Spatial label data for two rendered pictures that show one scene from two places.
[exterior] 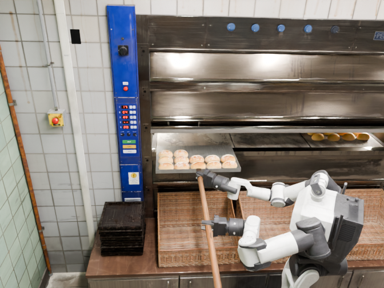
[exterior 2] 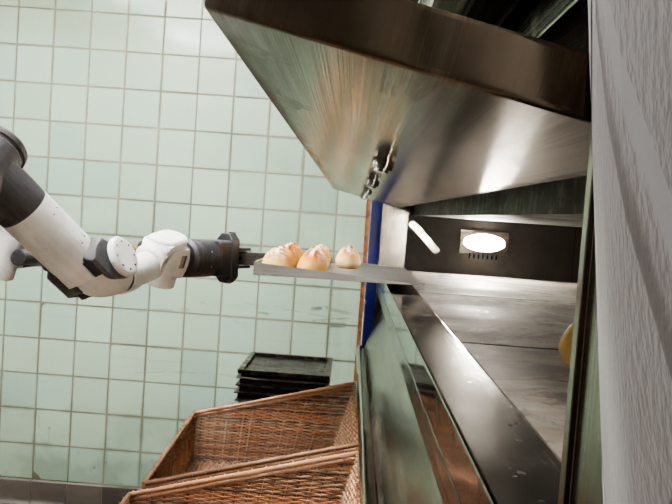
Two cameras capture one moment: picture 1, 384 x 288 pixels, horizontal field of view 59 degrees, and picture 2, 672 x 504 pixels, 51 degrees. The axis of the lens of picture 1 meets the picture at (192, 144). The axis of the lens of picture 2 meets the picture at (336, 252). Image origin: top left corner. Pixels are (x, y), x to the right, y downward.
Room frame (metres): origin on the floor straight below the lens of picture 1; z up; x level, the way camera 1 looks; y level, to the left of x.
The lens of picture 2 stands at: (2.20, -1.78, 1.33)
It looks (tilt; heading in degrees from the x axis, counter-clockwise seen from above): 3 degrees down; 96
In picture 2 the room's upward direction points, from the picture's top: 4 degrees clockwise
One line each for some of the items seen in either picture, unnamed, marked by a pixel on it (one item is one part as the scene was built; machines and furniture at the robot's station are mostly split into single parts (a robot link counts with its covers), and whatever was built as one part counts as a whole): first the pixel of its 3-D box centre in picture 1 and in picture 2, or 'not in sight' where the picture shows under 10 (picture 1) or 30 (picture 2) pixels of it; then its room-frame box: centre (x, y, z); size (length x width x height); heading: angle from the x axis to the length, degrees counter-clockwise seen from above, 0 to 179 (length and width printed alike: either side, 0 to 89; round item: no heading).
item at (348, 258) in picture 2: (180, 153); (348, 257); (2.04, 0.07, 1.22); 0.10 x 0.07 x 0.05; 92
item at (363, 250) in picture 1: (359, 222); not in sight; (1.98, -1.26, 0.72); 0.56 x 0.49 x 0.28; 95
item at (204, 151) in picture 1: (196, 156); (340, 265); (2.03, -0.03, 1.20); 0.55 x 0.36 x 0.03; 95
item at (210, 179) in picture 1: (213, 180); (212, 257); (1.74, -0.14, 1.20); 0.12 x 0.10 x 0.13; 60
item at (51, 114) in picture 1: (57, 118); not in sight; (2.02, 0.88, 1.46); 0.10 x 0.07 x 0.10; 95
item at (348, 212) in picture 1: (324, 224); not in sight; (1.30, -0.66, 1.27); 0.34 x 0.30 x 0.36; 156
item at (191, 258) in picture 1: (196, 226); (264, 453); (1.88, -0.05, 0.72); 0.56 x 0.49 x 0.28; 96
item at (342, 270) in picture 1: (318, 260); not in sight; (1.32, -0.69, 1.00); 0.28 x 0.13 x 0.18; 95
